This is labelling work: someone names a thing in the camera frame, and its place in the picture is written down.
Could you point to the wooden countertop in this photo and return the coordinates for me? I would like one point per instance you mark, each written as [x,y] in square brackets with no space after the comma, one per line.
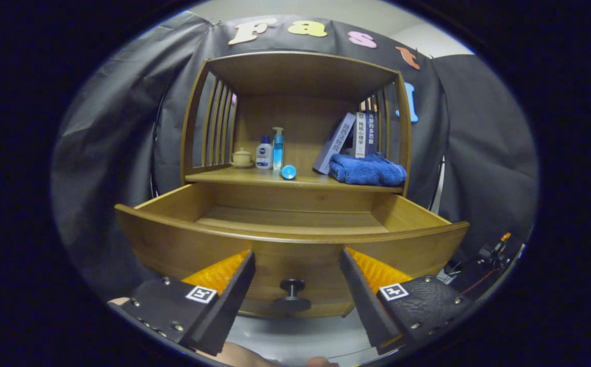
[254,176]

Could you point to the white spine book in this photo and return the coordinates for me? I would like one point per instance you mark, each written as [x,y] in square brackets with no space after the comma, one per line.
[360,135]

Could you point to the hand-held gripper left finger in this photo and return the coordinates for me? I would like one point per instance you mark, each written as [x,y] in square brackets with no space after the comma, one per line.
[234,300]

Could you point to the small beige lidded pot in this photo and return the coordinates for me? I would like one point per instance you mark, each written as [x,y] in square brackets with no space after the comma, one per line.
[242,159]

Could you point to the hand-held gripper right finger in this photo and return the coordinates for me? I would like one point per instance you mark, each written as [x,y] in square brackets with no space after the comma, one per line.
[364,300]

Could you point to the lavender book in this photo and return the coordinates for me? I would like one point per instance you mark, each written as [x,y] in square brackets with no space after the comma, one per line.
[333,145]

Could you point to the black and orange clamp tool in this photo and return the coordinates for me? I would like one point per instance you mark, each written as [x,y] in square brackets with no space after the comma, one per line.
[494,251]

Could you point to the wooden cabinet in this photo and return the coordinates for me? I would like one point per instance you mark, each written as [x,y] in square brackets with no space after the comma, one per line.
[295,74]

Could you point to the black light stand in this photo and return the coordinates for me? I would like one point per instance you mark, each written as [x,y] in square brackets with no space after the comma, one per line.
[434,196]
[153,168]

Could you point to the black backdrop cloth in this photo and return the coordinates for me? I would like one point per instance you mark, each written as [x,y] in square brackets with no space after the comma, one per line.
[101,153]

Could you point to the blue towel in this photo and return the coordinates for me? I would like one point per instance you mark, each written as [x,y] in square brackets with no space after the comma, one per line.
[366,171]

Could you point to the light blue tube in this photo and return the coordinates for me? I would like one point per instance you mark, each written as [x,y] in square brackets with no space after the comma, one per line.
[288,172]

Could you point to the blue pump bottle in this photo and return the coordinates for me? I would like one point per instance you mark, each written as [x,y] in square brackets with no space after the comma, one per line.
[278,153]

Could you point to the dark blue book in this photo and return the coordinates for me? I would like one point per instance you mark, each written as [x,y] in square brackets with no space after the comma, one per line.
[371,132]

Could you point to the white bottle with blue cap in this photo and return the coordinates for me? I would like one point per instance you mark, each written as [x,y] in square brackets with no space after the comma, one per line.
[263,155]

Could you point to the wooden drawer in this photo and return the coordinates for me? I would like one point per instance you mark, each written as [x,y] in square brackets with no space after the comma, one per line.
[183,244]

